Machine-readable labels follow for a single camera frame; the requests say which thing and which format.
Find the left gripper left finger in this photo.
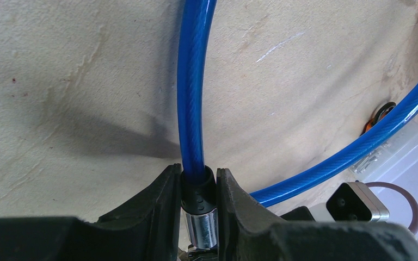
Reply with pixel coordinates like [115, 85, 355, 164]
[0, 164, 181, 260]

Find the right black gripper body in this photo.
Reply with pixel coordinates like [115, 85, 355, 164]
[280, 206, 315, 221]

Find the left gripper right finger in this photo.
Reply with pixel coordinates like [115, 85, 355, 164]
[216, 169, 418, 260]

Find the blue cable lock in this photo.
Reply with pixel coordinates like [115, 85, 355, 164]
[177, 1, 418, 249]

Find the clear plastic screw organizer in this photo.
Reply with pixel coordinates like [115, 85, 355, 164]
[348, 116, 418, 183]

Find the orange black padlock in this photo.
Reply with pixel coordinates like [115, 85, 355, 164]
[361, 101, 397, 135]

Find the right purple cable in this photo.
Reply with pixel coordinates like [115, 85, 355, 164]
[364, 181, 418, 235]

